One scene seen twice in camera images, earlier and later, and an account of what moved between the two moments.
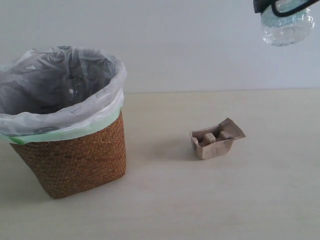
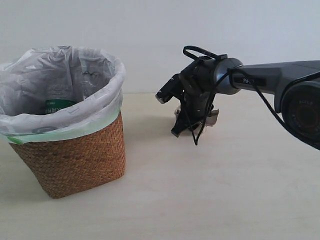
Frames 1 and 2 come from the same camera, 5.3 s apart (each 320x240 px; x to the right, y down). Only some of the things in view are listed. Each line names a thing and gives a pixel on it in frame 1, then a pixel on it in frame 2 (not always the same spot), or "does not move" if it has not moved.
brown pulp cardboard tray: x=215 y=141 to x=212 y=120
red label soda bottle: x=76 y=86 to x=92 y=81
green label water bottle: x=283 y=31 to x=58 y=96
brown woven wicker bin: x=82 y=161 does not move
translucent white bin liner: x=49 y=91 does not move
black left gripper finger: x=259 y=5 to x=197 y=83
